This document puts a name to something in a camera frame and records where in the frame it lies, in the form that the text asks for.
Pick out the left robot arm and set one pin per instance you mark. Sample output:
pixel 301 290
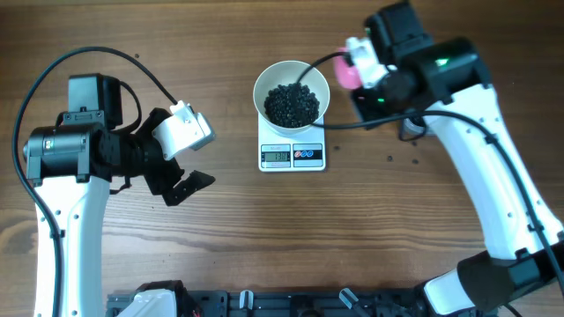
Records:
pixel 71 166

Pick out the black beans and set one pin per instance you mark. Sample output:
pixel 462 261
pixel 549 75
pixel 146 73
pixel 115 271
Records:
pixel 291 106

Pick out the clear plastic food container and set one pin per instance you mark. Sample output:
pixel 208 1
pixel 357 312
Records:
pixel 417 126

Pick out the white digital kitchen scale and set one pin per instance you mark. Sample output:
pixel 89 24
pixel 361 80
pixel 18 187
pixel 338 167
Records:
pixel 279 153

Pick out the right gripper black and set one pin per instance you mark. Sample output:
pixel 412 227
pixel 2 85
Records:
pixel 363 98

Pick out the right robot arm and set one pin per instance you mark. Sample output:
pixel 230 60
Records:
pixel 404 72

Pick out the pink plastic measuring scoop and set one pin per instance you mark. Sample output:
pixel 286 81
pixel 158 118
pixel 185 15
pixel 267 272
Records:
pixel 346 72

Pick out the white bowl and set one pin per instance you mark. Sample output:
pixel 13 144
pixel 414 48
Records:
pixel 290 72

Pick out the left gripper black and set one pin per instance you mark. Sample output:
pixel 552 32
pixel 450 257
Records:
pixel 186 187

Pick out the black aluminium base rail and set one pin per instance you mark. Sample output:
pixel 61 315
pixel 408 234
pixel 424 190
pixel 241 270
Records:
pixel 383 303

